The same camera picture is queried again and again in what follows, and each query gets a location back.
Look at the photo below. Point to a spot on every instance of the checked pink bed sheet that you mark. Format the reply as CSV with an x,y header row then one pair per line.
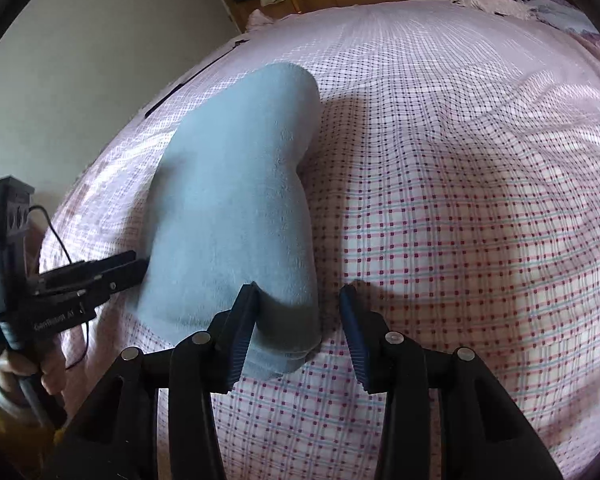
x,y
455,185

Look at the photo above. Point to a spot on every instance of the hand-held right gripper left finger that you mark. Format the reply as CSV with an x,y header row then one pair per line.
x,y
241,345

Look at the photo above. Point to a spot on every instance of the person's left hand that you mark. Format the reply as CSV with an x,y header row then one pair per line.
x,y
47,377

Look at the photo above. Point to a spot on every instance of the light blue towel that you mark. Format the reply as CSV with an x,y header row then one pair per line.
x,y
230,185

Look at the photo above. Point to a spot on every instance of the person's left forearm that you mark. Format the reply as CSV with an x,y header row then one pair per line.
x,y
2,425

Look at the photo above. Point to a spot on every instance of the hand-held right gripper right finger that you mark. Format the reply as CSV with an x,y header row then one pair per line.
x,y
356,345

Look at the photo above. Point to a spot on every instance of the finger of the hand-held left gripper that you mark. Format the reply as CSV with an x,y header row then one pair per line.
x,y
115,280
90,266

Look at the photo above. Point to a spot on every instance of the lilac pillow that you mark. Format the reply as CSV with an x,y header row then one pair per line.
x,y
555,10

